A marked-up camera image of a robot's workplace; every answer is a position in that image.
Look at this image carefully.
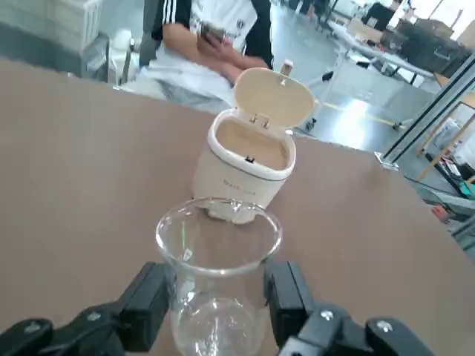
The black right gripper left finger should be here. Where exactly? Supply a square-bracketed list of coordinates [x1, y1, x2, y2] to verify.
[0, 261, 177, 356]

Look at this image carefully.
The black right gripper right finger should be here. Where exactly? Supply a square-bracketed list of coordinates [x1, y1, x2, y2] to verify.
[263, 261, 435, 356]

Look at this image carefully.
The clear glass measuring cup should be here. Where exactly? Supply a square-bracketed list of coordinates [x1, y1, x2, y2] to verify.
[154, 197, 284, 356]

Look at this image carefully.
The cream mini bin with lid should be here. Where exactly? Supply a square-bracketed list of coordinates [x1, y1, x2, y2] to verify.
[192, 67, 315, 226]

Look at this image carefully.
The person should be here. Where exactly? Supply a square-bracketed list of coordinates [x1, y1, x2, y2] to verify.
[139, 0, 275, 112]

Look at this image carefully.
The white folding table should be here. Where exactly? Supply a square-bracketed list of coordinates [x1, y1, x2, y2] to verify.
[326, 18, 442, 88]

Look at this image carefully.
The phone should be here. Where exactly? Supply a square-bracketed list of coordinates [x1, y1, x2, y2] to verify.
[200, 21, 228, 43]

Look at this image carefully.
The aluminium frame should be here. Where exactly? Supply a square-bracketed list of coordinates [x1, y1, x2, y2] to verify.
[373, 47, 475, 172]

